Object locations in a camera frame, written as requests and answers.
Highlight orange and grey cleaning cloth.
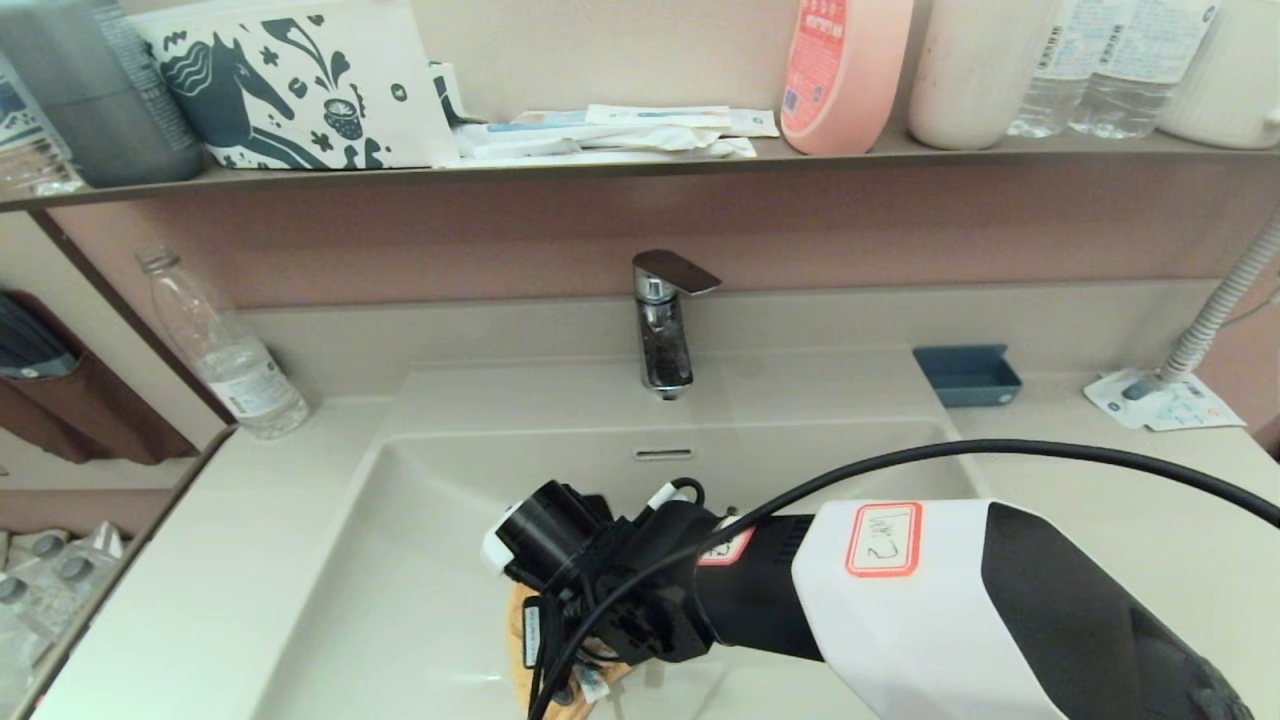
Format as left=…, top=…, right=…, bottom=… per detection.
left=508, top=580, right=641, bottom=720

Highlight chrome single-lever faucet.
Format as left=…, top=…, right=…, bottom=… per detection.
left=632, top=250, right=723, bottom=401

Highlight beige ceramic sink basin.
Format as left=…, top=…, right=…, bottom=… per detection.
left=250, top=360, right=1101, bottom=720

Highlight blue plastic soap tray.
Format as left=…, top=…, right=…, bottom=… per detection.
left=912, top=344, right=1024, bottom=407

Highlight uncapped clear plastic bottle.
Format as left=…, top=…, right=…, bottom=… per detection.
left=137, top=245, right=312, bottom=439

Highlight white flat sachet packet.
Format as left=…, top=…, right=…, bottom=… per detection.
left=455, top=110, right=758, bottom=165

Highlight white toothbrush packet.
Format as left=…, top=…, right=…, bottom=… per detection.
left=585, top=103, right=781, bottom=137

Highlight white paper leaflets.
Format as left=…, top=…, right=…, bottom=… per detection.
left=1084, top=366, right=1191, bottom=429

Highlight brown hanging pouch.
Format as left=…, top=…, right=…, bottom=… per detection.
left=0, top=288, right=201, bottom=465

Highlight plastic-wrapped bottle pack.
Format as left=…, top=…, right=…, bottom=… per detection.
left=0, top=520, right=129, bottom=706

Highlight pink lotion bottle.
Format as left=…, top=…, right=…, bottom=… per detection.
left=780, top=0, right=914, bottom=155

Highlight white card with orange print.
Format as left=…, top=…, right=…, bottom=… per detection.
left=1145, top=396, right=1248, bottom=432

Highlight cream ceramic container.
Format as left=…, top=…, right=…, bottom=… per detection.
left=908, top=0, right=1059, bottom=150

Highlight dark item in pouch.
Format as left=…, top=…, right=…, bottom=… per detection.
left=0, top=290, right=81, bottom=379

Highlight clear labelled water bottle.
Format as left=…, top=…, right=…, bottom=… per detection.
left=1068, top=0, right=1221, bottom=139
left=1008, top=0, right=1101, bottom=138

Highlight grey cylindrical container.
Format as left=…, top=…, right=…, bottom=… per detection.
left=0, top=0, right=209, bottom=188

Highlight patterned blue white box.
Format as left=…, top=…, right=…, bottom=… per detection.
left=0, top=50, right=86, bottom=196

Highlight white ribbed container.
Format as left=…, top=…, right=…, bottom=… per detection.
left=1160, top=0, right=1280, bottom=149

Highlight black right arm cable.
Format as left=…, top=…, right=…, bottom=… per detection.
left=527, top=440, right=1280, bottom=720

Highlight brown wall shelf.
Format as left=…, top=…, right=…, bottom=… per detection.
left=0, top=120, right=1280, bottom=213

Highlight white corrugated hose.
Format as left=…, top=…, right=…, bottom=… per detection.
left=1122, top=210, right=1280, bottom=401

